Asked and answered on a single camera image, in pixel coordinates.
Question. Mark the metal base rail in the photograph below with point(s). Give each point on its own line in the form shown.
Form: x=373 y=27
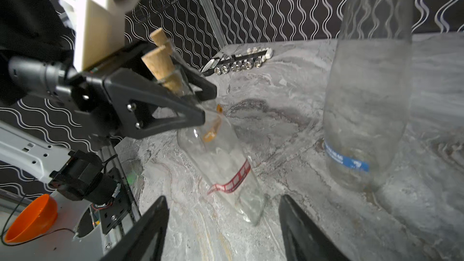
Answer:
x=115 y=220

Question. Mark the clear bottle with orange label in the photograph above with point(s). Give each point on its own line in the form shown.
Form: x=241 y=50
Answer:
x=160 y=39

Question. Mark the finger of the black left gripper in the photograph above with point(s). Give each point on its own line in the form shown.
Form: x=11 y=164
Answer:
x=208 y=90

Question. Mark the tall clear corked bottle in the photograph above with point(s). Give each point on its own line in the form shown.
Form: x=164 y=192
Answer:
x=368 y=93

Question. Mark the short clear corked bottle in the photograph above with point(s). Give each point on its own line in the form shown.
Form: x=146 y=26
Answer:
x=213 y=147

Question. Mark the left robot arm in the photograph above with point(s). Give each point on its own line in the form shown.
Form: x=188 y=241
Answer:
x=73 y=52

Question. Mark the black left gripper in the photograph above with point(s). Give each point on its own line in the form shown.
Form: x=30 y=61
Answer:
x=122 y=101

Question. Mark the orange plastic bowl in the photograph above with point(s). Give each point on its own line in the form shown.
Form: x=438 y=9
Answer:
x=36 y=219

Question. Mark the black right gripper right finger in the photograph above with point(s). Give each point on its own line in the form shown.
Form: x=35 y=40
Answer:
x=303 y=240

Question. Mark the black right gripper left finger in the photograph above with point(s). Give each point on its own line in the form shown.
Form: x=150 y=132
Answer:
x=145 y=241

